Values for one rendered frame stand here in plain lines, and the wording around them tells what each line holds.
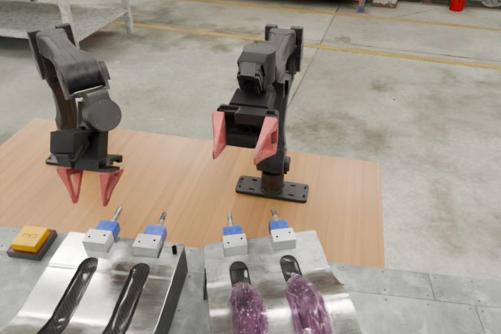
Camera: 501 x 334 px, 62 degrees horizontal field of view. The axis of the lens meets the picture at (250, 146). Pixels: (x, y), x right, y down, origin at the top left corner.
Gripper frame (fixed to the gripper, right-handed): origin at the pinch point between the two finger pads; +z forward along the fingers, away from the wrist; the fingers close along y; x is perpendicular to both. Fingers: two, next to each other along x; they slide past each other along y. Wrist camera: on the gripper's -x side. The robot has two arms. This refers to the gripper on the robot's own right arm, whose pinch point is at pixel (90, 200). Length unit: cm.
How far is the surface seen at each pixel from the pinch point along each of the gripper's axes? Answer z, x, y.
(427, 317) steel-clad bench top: 19, 8, 69
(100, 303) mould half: 17.7, -6.2, 5.8
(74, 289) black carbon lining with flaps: 16.8, -3.9, -0.7
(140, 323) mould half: 19.1, -8.5, 14.6
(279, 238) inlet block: 7.6, 11.8, 37.5
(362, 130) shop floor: -9, 219, 84
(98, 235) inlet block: 8.3, 3.5, 0.2
